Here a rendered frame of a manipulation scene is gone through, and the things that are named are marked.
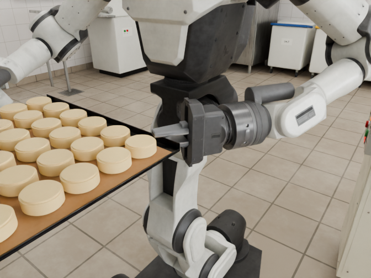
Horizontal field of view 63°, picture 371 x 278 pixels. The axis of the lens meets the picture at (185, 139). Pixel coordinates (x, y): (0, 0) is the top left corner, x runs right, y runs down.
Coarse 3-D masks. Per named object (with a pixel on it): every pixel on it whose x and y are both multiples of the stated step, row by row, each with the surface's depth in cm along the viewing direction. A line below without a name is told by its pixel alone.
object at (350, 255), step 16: (368, 160) 124; (368, 176) 115; (368, 192) 117; (352, 208) 137; (368, 208) 119; (352, 224) 126; (368, 224) 122; (352, 240) 128; (368, 240) 125; (352, 256) 131; (368, 256) 127; (336, 272) 139; (352, 272) 134; (368, 272) 130
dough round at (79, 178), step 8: (72, 168) 41; (80, 168) 41; (88, 168) 41; (96, 168) 41; (64, 176) 39; (72, 176) 39; (80, 176) 39; (88, 176) 39; (96, 176) 40; (64, 184) 39; (72, 184) 38; (80, 184) 38; (88, 184) 39; (96, 184) 40; (72, 192) 39; (80, 192) 39
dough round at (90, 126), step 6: (84, 120) 56; (90, 120) 56; (96, 120) 56; (102, 120) 56; (78, 126) 54; (84, 126) 53; (90, 126) 53; (96, 126) 54; (102, 126) 54; (84, 132) 54; (90, 132) 54; (96, 132) 54
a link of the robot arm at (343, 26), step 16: (320, 0) 58; (336, 0) 58; (352, 0) 59; (320, 16) 61; (336, 16) 60; (352, 16) 60; (368, 16) 60; (336, 32) 63; (352, 32) 62; (368, 32) 60; (368, 48) 61
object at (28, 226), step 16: (16, 128) 57; (16, 160) 47; (96, 160) 47; (144, 160) 47; (112, 176) 43; (128, 176) 43; (64, 192) 40; (96, 192) 40; (16, 208) 37; (64, 208) 37; (32, 224) 34; (48, 224) 34; (16, 240) 32
